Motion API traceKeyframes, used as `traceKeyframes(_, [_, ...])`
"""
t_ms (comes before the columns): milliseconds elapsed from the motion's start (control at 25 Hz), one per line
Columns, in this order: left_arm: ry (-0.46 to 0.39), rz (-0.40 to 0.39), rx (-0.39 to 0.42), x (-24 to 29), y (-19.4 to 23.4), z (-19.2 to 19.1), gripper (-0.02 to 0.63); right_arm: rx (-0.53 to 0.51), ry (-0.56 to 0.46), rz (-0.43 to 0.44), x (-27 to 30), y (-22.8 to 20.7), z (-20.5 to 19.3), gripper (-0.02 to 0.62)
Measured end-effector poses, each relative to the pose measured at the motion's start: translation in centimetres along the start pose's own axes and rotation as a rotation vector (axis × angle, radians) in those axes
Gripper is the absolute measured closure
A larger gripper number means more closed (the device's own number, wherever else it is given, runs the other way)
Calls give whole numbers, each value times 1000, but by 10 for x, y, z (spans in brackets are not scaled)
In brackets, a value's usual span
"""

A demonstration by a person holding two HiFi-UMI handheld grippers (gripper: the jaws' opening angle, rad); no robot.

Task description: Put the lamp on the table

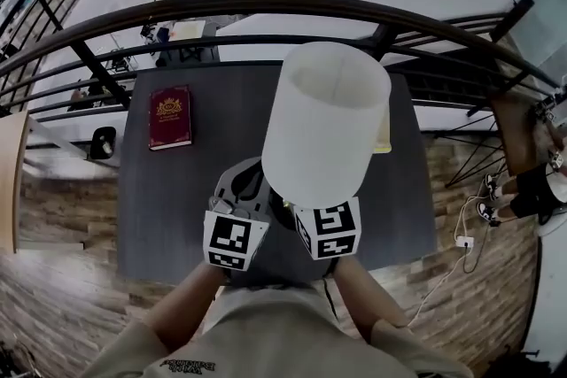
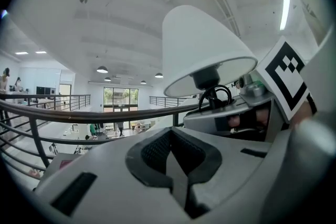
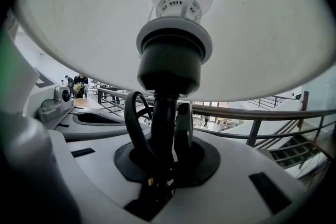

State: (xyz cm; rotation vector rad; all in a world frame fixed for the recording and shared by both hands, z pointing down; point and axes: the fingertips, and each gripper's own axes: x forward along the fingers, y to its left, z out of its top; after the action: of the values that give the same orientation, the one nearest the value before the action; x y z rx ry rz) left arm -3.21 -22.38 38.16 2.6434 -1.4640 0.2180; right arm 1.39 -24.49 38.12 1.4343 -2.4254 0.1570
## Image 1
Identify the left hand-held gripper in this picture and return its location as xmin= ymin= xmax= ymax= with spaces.
xmin=202 ymin=157 xmax=272 ymax=274

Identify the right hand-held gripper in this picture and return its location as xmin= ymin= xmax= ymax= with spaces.
xmin=269 ymin=191 xmax=364 ymax=262

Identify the person's left forearm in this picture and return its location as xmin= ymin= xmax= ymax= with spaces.
xmin=141 ymin=262 xmax=232 ymax=351

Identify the person's right forearm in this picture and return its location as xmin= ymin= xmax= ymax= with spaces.
xmin=331 ymin=255 xmax=411 ymax=344

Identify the dark grey table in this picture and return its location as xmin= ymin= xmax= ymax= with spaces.
xmin=115 ymin=65 xmax=439 ymax=285

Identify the yellow book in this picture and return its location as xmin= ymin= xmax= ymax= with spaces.
xmin=373 ymin=100 xmax=393 ymax=155

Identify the person's beige t-shirt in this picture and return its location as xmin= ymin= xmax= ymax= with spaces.
xmin=79 ymin=282 xmax=475 ymax=378

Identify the red hardcover book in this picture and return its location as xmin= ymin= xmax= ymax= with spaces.
xmin=148 ymin=84 xmax=195 ymax=152

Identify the brown wooden side table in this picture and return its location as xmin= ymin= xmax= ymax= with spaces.
xmin=445 ymin=90 xmax=557 ymax=189

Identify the light wooden board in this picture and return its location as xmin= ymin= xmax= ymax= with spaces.
xmin=0 ymin=110 xmax=30 ymax=254

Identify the black metal railing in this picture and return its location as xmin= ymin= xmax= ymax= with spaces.
xmin=0 ymin=0 xmax=562 ymax=120

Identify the black cord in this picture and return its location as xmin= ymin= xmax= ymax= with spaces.
xmin=322 ymin=258 xmax=341 ymax=322

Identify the white cable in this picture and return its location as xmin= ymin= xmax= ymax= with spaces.
xmin=406 ymin=189 xmax=488 ymax=328

